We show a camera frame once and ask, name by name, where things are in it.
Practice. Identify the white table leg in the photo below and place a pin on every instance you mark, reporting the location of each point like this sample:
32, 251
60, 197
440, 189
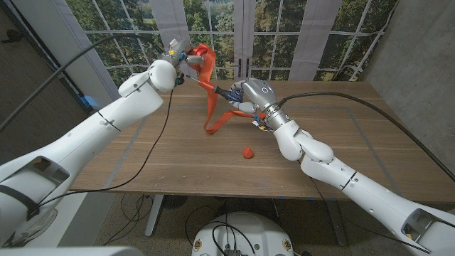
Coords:
154, 213

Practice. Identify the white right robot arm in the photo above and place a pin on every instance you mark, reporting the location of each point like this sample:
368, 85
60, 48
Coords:
362, 195

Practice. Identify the grey white sneaker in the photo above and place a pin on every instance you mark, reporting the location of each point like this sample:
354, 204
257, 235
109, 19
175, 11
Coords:
39, 227

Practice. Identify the white robot body edge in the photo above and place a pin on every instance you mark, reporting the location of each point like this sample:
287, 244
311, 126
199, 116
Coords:
71, 251

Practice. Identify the black round base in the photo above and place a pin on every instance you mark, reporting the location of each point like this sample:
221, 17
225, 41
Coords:
174, 201

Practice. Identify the orange ribbon roll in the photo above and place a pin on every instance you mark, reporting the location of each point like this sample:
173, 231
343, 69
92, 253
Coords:
212, 103

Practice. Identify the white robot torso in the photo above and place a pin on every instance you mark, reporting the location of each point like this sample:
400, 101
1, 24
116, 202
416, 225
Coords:
249, 231

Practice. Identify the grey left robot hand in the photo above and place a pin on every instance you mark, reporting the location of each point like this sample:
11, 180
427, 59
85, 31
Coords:
181, 51

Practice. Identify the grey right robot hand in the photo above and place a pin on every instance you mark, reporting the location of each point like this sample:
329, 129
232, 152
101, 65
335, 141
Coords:
261, 94

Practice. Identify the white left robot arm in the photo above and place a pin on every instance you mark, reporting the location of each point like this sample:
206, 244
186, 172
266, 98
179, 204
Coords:
89, 135

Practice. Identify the grey table leg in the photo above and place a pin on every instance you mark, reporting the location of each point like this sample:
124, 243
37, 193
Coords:
336, 220

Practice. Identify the printed window backdrop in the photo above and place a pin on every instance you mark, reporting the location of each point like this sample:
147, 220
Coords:
302, 35

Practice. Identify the small red ball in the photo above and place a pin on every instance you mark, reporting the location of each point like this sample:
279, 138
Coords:
248, 153

